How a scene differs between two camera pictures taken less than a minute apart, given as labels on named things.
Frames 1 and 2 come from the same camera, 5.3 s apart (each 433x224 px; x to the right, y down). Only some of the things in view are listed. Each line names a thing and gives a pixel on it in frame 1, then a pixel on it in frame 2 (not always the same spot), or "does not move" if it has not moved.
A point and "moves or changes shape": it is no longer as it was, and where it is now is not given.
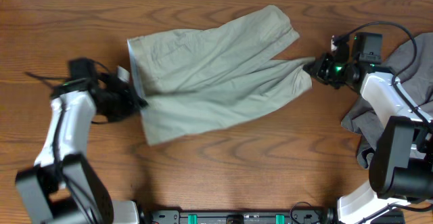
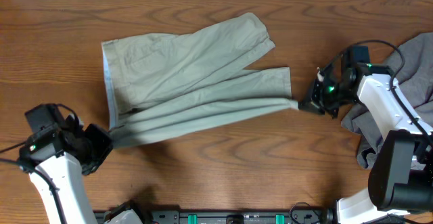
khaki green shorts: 206,74 moves or changes shape
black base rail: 325,215 does not move
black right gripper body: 332,72 -> 329,97
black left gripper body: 119,104 -> 94,143
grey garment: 413,67 does not move
